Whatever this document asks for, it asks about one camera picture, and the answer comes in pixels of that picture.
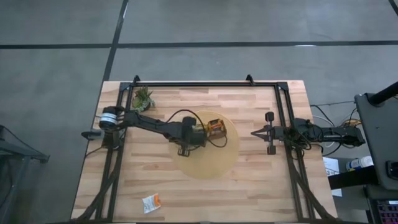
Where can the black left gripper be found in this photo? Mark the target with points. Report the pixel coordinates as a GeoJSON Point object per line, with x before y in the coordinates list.
{"type": "Point", "coordinates": [188, 137]}

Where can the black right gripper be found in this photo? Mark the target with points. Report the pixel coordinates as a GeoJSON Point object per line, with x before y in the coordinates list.
{"type": "Point", "coordinates": [270, 135]}

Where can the round woven straw placemat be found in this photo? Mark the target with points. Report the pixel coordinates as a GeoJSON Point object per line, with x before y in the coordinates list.
{"type": "Point", "coordinates": [211, 161]}

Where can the brown wooden compartment tea box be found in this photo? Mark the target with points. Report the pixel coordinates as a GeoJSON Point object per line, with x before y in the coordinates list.
{"type": "Point", "coordinates": [224, 132]}

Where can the white orange tea packet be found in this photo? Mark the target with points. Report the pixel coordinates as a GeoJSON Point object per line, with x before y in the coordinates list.
{"type": "Point", "coordinates": [151, 203]}

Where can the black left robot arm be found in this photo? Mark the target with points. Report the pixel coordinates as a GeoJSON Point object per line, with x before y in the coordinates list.
{"type": "Point", "coordinates": [149, 124]}

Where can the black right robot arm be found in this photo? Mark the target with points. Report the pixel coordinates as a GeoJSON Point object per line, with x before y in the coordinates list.
{"type": "Point", "coordinates": [326, 135]}

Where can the potted green succulent plant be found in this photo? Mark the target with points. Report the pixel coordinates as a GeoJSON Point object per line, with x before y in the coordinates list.
{"type": "Point", "coordinates": [143, 99]}

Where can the white paper sheet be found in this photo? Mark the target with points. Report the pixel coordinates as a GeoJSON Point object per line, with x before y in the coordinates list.
{"type": "Point", "coordinates": [331, 165]}

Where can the grey controller box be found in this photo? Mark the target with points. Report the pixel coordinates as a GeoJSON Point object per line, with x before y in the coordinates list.
{"type": "Point", "coordinates": [91, 134]}

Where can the black flat bar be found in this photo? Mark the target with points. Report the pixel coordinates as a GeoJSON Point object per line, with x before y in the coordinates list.
{"type": "Point", "coordinates": [351, 178]}

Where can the white plastic bottle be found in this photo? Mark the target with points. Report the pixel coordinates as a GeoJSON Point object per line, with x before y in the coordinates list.
{"type": "Point", "coordinates": [360, 163]}

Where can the dark grey cart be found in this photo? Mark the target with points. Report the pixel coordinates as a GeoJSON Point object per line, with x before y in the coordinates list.
{"type": "Point", "coordinates": [379, 140]}

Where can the black pole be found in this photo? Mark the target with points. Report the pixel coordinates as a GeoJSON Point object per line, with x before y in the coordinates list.
{"type": "Point", "coordinates": [385, 93]}

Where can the small black device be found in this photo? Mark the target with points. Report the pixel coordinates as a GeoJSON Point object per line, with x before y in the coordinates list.
{"type": "Point", "coordinates": [393, 170]}

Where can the backlit keyboard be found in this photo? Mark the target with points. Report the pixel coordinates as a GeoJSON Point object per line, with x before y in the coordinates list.
{"type": "Point", "coordinates": [388, 214]}

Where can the grey metal stand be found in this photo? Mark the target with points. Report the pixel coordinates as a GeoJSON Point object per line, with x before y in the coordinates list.
{"type": "Point", "coordinates": [21, 152]}

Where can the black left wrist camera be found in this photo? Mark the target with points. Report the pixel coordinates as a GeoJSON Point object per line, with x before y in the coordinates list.
{"type": "Point", "coordinates": [199, 139]}

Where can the black metal table frame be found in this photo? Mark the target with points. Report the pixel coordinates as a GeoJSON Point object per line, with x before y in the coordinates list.
{"type": "Point", "coordinates": [217, 84]}

